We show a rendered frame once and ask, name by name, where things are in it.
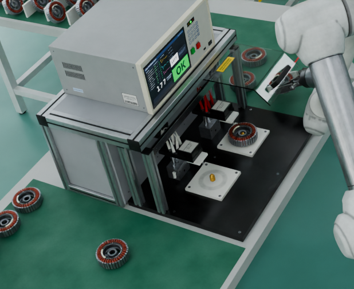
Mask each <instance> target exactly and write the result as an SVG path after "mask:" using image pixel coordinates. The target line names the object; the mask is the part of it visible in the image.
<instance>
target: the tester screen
mask: <svg viewBox="0 0 354 289"><path fill-rule="evenodd" d="M184 44H186V42H185V39H184V33H183V30H182V31H181V32H180V33H179V34H178V35H177V36H176V37H175V38H174V39H173V40H172V41H171V42H170V43H169V44H168V45H167V46H166V47H165V48H164V49H163V51H162V52H161V53H160V54H159V55H158V56H157V57H156V58H155V59H154V60H153V61H152V63H150V65H149V66H148V67H146V69H145V75H146V78H147V82H148V86H149V89H150V94H151V98H152V102H153V105H154V106H156V105H157V103H158V102H159V101H160V100H161V99H162V97H163V96H164V95H165V94H166V93H167V92H168V91H169V90H170V89H171V87H172V86H173V85H174V84H175V83H176V82H177V81H178V80H179V78H180V77H181V76H182V75H183V74H184V73H185V71H186V70H188V68H189V67H190V66H189V67H188V68H187V69H186V70H185V71H184V72H183V73H182V74H181V76H180V77H179V78H178V79H177V80H176V82H174V77H173V74H172V70H173V69H174V68H175V67H176V66H177V65H178V63H179V62H180V61H181V60H182V59H183V58H184V56H185V55H186V54H187V55H188V53H187V51H186V52H185V53H184V54H183V56H182V57H181V58H180V59H179V60H178V61H177V62H176V63H175V64H174V65H173V66H172V67H171V63H170V60H171V59H172V57H173V56H174V55H175V54H176V53H177V52H178V51H179V49H180V48H181V47H182V46H183V45H184ZM164 78H166V81H167V84H168V83H169V82H170V81H171V80H172V84H171V86H170V87H169V88H168V89H167V90H166V91H165V93H164V94H162V96H161V97H160V98H159V99H158V100H157V102H156V103H155V104H154V99H155V98H156V97H157V95H158V94H160V92H161V91H162V90H163V89H164V88H165V87H166V85H167V84H166V85H165V86H164V87H163V88H162V89H161V90H160V91H159V92H157V89H156V87H157V86H158V85H159V84H160V83H161V82H162V81H163V80H164Z"/></svg>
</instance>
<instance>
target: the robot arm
mask: <svg viewBox="0 0 354 289"><path fill-rule="evenodd" d="M275 31H276V38H277V42H278V44H279V46H280V48H281V49H282V50H283V51H284V52H286V53H289V54H296V55H297V56H298V58H299V59H300V60H301V62H302V63H303V64H304V65H306V66H307V67H308V68H306V67H305V68H303V69H302V70H299V71H295V73H294V74H293V77H294V78H293V79H291V80H290V81H288V82H287V84H286V85H285V86H284V88H283V89H282V91H281V92H280V93H279V94H281V93H284V92H287V91H292V90H295V87H298V86H304V87H305V88H314V90H313V92H312V94H311V95H310V97H309V99H308V102H307V104H306V108H305V112H304V117H303V125H304V128H305V130H306V131H307V132H308V133H310V134H313V135H317V136H322V135H324V134H326V133H327V132H328V131H330V134H331V137H332V140H333V143H334V146H335V149H336V152H337V156H338V158H339V161H340V165H341V168H342V171H343V174H344V177H345V181H346V183H347V187H348V190H347V191H345V193H344V196H343V199H342V203H343V213H342V214H339V215H338V216H337V218H336V220H335V223H334V228H333V234H334V237H335V240H336V243H337V245H338V246H339V248H340V251H341V252H342V253H343V255H344V256H345V257H347V258H350V259H354V88H353V85H352V83H353V82H354V63H353V62H352V61H353V59H354V0H307V1H304V2H301V3H299V4H297V5H295V6H293V7H291V8H290V9H288V10H287V11H286V12H284V14H283V15H281V16H280V17H279V18H278V19H277V20H276V22H275ZM293 81H294V82H295V83H294V82H293Z"/></svg>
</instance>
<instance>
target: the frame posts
mask: <svg viewBox="0 0 354 289"><path fill-rule="evenodd" d="M214 91H215V97H216V100H223V101H226V97H225V90H224V86H223V84H220V83H215V84H214ZM235 92H236V96H237V103H238V108H241V107H242V108H243V109H245V108H246V106H247V97H246V90H245V88H240V87H235ZM116 147H117V149H118V152H119V155H120V159H121V162H122V164H123V168H124V171H125V175H126V178H127V181H128V184H129V188H130V191H131V194H132V198H133V201H134V203H135V205H139V206H143V203H145V198H144V194H143V191H142V188H141V184H140V181H139V177H138V174H137V171H136V167H135V164H134V161H133V157H132V154H131V151H129V150H128V149H126V148H123V147H120V146H116ZM141 154H142V157H143V161H144V165H145V169H146V172H147V175H148V179H149V182H150V186H151V190H152V194H153V196H154V200H155V204H156V208H157V210H158V212H159V213H160V212H162V214H165V213H166V210H168V204H167V200H166V196H165V193H164V189H163V185H162V181H161V178H160V174H159V170H158V166H157V163H156V159H155V155H154V151H153V149H151V148H148V147H145V149H144V150H143V151H142V152H141Z"/></svg>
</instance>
